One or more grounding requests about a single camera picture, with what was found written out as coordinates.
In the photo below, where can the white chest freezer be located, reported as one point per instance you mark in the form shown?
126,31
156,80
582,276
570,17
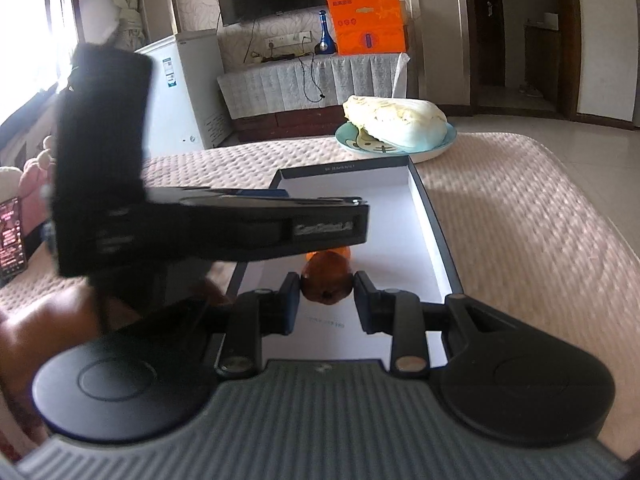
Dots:
186,109

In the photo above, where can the white wall power socket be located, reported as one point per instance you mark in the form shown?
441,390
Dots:
294,40

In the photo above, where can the orange paper bag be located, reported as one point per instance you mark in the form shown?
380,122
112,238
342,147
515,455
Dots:
368,26

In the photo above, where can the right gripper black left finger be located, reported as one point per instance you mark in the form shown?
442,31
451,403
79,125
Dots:
253,316

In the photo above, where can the black smartphone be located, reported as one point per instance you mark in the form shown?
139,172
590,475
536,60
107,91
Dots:
13,259

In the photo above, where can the orange tangerine with stem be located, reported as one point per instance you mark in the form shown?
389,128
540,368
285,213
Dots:
344,251

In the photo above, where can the white shallow cardboard box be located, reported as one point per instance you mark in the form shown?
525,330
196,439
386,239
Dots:
404,249

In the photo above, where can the person's left hand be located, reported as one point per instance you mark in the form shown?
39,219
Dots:
31,337

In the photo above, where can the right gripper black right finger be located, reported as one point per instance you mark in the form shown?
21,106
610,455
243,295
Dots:
406,318

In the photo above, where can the small red apple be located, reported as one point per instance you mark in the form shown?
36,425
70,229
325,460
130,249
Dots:
327,278

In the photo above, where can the blue glass bottle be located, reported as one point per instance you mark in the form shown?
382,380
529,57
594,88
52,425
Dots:
326,44

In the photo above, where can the napa cabbage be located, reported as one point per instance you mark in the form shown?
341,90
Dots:
409,124

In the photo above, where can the cabinet with white cloth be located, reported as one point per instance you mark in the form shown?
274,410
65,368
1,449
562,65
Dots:
305,96

